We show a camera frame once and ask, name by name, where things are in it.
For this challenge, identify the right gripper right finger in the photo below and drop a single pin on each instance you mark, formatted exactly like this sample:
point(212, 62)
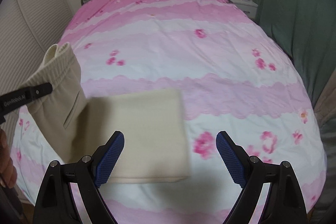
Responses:
point(284, 202)

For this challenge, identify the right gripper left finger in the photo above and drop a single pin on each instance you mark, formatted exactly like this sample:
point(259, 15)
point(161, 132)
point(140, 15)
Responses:
point(55, 202)

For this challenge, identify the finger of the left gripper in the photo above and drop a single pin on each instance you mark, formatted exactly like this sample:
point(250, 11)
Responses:
point(32, 93)

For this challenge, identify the cream beige pants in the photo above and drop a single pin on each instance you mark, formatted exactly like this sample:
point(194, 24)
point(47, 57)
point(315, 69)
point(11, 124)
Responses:
point(155, 148)

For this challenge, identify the person's left hand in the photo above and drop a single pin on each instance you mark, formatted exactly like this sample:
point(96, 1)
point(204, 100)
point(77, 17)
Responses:
point(8, 170)

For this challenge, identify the white louvered wardrobe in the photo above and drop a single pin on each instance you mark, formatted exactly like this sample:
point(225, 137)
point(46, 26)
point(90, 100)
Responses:
point(28, 29)

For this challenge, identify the pink floral bed duvet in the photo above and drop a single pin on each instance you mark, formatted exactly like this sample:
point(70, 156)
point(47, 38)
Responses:
point(232, 77)

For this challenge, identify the white bedside table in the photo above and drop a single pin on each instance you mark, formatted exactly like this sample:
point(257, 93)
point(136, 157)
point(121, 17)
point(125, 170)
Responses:
point(247, 6)

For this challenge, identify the green curtain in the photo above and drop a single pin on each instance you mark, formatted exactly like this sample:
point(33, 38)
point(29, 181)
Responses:
point(305, 30)

